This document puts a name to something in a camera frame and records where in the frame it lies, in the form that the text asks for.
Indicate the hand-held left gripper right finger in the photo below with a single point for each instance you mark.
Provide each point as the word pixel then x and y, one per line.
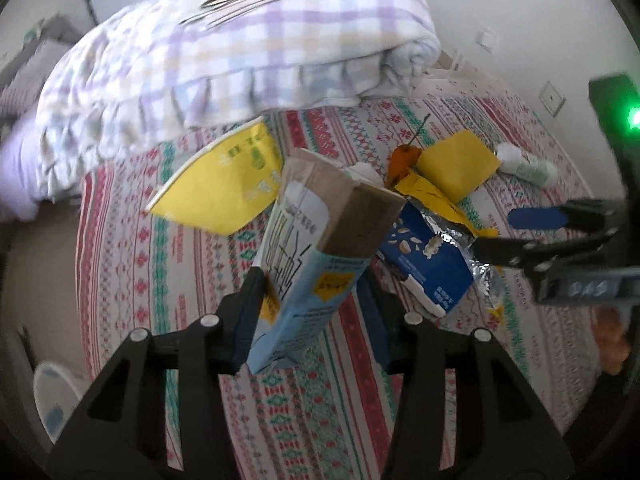
pixel 376 322

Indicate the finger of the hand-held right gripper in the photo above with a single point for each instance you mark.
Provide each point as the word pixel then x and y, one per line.
pixel 535 217
pixel 510 252

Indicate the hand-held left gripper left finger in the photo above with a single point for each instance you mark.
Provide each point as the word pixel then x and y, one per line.
pixel 247 310

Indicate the brown and blue drink carton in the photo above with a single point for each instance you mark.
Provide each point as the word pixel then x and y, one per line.
pixel 300 260

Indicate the blue foil snack bag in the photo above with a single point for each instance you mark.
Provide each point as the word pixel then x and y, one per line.
pixel 425 260

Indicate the white bin with blue print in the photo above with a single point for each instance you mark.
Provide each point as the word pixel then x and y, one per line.
pixel 55 400

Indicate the person's right hand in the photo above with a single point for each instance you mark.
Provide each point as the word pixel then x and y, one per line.
pixel 611 342

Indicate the white and green bottle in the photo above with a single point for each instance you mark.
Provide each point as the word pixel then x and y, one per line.
pixel 530 170

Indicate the yellow wrapper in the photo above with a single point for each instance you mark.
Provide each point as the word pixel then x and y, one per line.
pixel 457 162

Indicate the red and green patterned bedsheet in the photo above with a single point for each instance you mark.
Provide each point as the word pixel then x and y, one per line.
pixel 150 270

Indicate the pastel plaid quilt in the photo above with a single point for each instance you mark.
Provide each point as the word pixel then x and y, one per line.
pixel 225 70

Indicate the purple pillow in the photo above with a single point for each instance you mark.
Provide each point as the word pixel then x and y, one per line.
pixel 20 170

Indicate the white wall socket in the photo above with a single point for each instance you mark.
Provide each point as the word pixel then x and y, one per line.
pixel 551 99

